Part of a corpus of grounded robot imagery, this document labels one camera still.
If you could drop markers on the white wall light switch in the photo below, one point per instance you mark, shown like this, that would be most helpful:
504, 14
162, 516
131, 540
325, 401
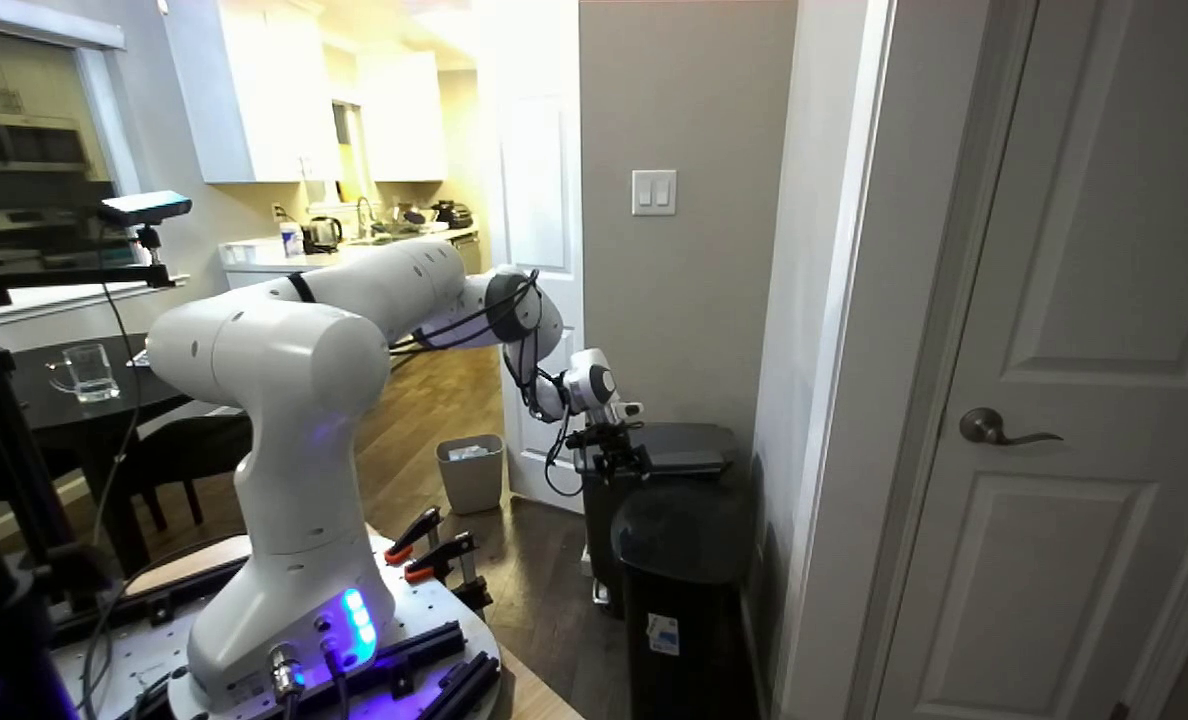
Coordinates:
654, 190

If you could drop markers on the clear glass pitcher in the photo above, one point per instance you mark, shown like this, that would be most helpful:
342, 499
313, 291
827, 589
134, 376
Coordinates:
86, 374

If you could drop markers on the orange black clamp upper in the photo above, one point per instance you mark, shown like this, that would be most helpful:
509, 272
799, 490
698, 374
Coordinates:
416, 528

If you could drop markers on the black plastic trash bin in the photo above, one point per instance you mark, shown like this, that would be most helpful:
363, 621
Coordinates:
682, 605

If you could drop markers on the black camera on stand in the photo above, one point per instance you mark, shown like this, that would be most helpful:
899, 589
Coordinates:
146, 206

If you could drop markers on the grey steel trash bin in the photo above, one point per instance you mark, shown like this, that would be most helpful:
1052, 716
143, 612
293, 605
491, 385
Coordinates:
677, 461

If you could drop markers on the white kitchen cabinets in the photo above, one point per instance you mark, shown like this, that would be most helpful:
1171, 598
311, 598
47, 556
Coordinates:
261, 82

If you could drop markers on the small grey waste basket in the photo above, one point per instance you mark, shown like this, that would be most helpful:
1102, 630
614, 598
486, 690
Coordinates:
470, 472

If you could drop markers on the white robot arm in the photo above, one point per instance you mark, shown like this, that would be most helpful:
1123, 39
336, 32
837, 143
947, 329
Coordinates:
307, 358

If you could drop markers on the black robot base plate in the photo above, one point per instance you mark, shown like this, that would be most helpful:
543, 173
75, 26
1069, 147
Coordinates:
423, 677

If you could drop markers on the orange black clamp lower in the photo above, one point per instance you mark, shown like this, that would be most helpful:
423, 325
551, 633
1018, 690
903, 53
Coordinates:
447, 556

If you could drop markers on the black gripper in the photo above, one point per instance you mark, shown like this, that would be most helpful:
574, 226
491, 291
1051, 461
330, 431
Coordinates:
614, 436

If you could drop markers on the black tripod stand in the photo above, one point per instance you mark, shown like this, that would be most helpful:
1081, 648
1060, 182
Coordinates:
58, 556

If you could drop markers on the orange black clamp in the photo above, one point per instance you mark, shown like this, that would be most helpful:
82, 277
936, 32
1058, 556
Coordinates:
447, 556
416, 528

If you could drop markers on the white door behind robot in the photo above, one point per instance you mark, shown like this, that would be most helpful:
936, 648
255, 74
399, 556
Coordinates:
533, 118

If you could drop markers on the white panel door near bins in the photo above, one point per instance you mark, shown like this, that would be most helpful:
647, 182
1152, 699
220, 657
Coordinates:
1052, 524

